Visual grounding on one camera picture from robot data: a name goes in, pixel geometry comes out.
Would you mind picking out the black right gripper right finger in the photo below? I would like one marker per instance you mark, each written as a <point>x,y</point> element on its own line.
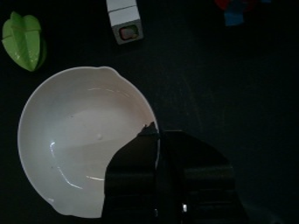
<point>202,180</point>

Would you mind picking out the red and blue toy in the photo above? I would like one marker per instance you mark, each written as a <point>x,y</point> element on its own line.
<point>235,10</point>

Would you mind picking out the white bowl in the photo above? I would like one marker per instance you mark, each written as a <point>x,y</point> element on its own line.
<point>78,131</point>

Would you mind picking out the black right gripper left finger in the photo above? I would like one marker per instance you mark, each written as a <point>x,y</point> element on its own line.
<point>130,180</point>

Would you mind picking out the white toy sushi roll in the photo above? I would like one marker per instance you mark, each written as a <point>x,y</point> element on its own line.
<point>124,22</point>

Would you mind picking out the green toy leaf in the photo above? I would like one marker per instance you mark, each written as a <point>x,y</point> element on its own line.
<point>23,42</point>

